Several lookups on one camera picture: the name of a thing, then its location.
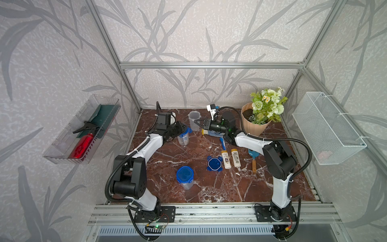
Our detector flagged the clear container blue lid front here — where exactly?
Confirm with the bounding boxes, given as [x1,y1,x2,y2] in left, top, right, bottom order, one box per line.
[176,166,194,190]

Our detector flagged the clear plastic wall tray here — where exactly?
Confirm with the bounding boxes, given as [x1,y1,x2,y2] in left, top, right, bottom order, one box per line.
[43,94,121,165]

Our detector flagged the white wire mesh basket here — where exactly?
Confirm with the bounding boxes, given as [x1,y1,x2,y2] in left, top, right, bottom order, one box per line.
[292,92,367,165]

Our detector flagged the beige ribbed flower pot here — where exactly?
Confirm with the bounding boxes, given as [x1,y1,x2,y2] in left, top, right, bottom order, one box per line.
[241,103,271,137]

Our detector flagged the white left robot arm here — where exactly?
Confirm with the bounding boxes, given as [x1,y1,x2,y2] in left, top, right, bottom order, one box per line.
[104,102,186,214]

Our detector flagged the white shampoo bottle yellow cap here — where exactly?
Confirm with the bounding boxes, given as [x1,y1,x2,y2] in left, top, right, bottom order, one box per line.
[221,150,232,169]

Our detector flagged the clear container blue lid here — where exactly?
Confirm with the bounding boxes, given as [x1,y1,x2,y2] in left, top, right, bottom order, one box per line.
[188,111,201,131]
[176,166,194,190]
[177,127,192,147]

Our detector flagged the green white artificial flowers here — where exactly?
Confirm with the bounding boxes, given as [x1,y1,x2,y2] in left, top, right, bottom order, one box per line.
[248,87,288,125]

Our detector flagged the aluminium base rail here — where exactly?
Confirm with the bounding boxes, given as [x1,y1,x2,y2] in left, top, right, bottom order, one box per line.
[82,202,350,242]

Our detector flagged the aluminium frame post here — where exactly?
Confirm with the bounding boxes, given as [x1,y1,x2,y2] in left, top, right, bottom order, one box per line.
[86,0,142,113]

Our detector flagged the green mat in tray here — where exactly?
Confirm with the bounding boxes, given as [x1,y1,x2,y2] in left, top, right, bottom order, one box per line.
[77,104,119,139]

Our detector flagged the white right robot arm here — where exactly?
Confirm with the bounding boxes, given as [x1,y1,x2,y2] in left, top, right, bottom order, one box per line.
[194,104,312,221]

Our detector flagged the blue garden fork wooden handle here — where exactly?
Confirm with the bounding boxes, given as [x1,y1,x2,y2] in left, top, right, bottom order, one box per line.
[248,149,260,173]

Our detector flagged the blue dotted work glove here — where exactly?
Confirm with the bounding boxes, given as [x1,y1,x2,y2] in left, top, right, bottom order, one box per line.
[202,129,224,138]

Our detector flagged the red spray bottle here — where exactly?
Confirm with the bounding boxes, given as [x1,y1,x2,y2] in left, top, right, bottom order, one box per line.
[69,121,99,161]

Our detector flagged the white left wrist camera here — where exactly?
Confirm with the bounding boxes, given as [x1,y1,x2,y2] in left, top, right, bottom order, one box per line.
[168,112,176,125]

